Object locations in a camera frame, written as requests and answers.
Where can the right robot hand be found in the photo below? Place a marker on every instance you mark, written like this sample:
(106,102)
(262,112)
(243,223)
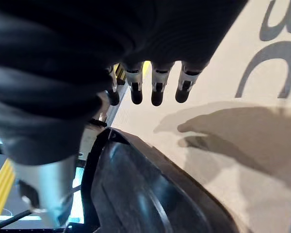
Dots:
(63,48)

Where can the black sole-shaped part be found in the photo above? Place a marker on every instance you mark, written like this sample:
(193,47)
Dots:
(135,184)

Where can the yellow shelf beam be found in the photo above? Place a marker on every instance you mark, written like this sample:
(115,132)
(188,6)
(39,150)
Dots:
(0,191)

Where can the white box with dark lettering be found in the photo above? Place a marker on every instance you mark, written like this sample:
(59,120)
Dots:
(232,182)

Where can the yellow black striped post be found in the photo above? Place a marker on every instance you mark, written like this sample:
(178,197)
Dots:
(120,72)

